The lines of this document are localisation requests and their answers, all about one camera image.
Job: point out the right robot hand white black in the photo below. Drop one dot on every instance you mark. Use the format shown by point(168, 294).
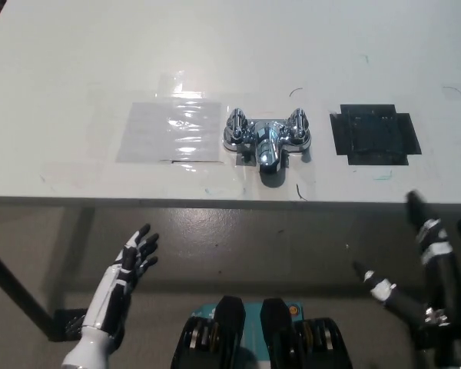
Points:
point(436, 246)

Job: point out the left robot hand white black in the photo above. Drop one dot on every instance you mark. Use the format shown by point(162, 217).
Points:
point(115, 292)

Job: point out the black floor tape patch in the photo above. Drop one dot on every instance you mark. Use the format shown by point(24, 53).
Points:
point(67, 326)

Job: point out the black table leg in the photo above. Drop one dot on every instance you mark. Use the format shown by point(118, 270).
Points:
point(15, 286)

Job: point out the black tape square patch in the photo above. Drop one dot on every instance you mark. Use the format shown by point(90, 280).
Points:
point(374, 134)

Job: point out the clear plastic sheet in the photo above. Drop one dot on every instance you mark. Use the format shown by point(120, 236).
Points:
point(150, 130)

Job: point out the clear plastic film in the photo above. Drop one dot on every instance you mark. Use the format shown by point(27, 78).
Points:
point(174, 82)

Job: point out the grey faucet base plate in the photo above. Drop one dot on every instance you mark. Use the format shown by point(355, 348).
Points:
point(241, 159)

